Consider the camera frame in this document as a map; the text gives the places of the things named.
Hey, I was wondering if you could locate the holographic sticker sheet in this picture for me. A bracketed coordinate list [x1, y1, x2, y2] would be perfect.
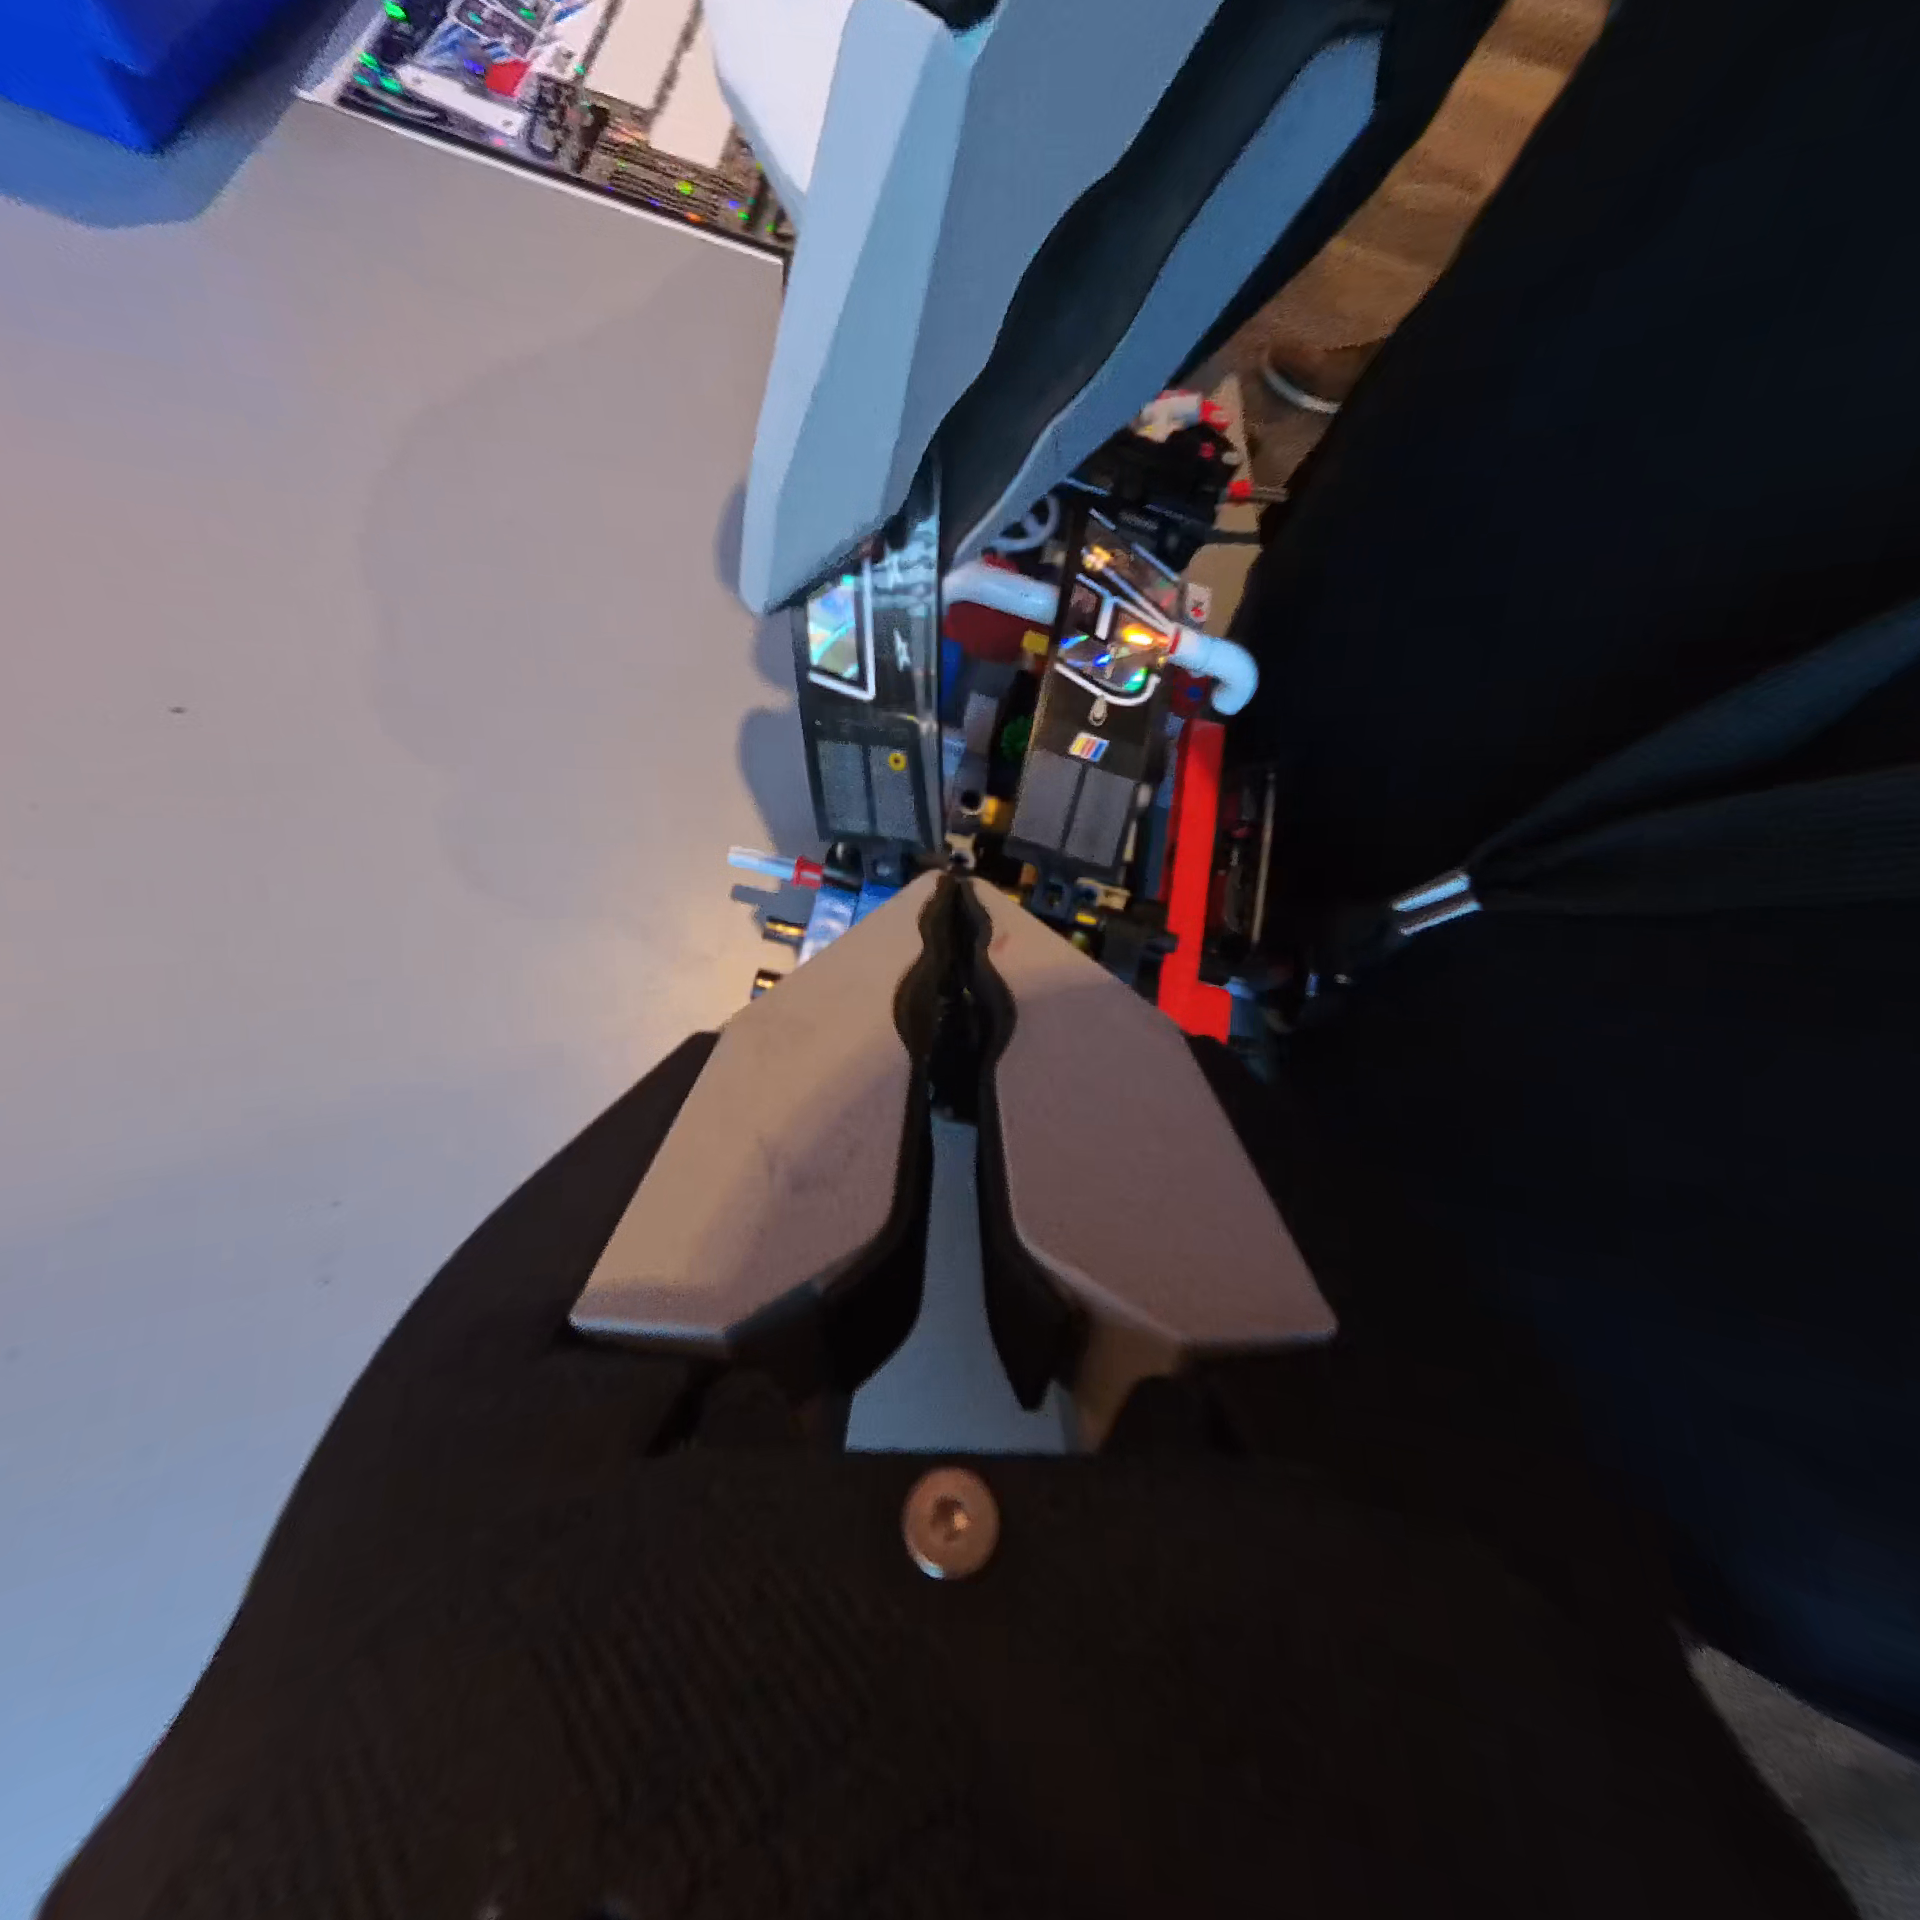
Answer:
[300, 0, 799, 257]

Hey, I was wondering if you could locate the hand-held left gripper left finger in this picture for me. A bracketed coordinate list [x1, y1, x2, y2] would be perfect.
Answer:
[566, 874, 963, 1390]

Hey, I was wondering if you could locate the blue plastic bin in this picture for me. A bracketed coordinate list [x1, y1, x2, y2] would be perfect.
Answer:
[0, 0, 378, 152]

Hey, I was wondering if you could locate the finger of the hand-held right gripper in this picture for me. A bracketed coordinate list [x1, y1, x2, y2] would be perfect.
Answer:
[702, 0, 1220, 613]
[936, 29, 1386, 570]

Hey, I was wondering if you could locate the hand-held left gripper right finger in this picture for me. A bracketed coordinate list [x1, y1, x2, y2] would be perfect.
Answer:
[960, 879, 1340, 1450]

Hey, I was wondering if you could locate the toy brick car model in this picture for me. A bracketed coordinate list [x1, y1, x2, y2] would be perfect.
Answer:
[727, 381, 1293, 1052]

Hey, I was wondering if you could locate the black starred brick panel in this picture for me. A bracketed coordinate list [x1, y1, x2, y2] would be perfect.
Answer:
[795, 450, 950, 879]

